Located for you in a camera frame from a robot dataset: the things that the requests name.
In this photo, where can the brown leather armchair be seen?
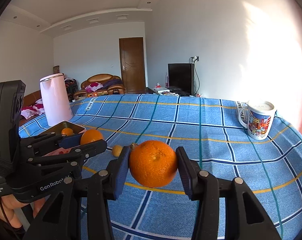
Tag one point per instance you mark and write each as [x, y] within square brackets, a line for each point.
[101, 77]

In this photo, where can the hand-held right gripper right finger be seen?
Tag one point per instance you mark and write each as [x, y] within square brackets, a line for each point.
[188, 180]

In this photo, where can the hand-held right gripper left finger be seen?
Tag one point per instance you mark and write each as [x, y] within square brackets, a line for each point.
[121, 177]

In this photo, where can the pink tin box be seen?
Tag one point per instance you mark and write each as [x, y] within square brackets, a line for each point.
[77, 127]

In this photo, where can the small yellow fruit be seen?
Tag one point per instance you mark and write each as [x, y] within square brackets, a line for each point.
[117, 150]

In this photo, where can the black television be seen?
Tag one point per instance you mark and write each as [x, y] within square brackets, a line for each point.
[180, 78]

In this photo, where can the low television cabinet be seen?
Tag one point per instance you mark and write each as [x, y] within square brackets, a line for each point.
[151, 91]

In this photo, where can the person's left hand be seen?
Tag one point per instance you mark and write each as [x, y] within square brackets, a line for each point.
[16, 203]

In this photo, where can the blue plaid tablecloth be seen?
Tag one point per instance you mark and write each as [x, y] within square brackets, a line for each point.
[215, 135]

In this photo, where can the pink electric kettle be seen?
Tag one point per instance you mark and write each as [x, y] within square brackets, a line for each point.
[56, 100]

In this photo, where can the large orange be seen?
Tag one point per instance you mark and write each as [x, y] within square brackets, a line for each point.
[153, 163]

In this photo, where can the white floral cushion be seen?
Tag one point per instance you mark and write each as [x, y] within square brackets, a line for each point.
[39, 103]
[94, 86]
[31, 112]

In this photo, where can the white flat box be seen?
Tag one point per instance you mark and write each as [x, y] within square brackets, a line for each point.
[161, 89]

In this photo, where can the brown wall ornament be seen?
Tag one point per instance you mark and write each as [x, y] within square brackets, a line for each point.
[56, 69]

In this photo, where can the white printed mug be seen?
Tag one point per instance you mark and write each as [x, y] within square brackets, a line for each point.
[259, 123]

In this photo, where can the brown wooden door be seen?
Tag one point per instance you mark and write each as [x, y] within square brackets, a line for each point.
[132, 65]

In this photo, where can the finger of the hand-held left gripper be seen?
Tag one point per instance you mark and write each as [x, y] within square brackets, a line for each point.
[91, 150]
[71, 141]

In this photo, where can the wall power socket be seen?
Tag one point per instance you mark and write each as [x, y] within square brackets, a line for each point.
[194, 59]

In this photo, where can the brown leather sofa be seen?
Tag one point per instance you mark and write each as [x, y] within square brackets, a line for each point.
[31, 96]

